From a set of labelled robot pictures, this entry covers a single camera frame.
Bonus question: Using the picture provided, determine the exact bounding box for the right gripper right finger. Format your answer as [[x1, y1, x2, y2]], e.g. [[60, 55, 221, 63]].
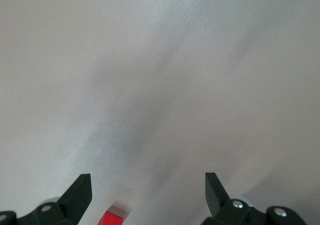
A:
[[199, 172, 307, 225]]

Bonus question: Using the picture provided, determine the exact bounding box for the red cube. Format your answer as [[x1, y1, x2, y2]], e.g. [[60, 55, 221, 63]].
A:
[[98, 211, 125, 225]]

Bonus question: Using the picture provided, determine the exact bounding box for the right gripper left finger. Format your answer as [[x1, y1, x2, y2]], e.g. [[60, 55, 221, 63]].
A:
[[0, 173, 94, 225]]

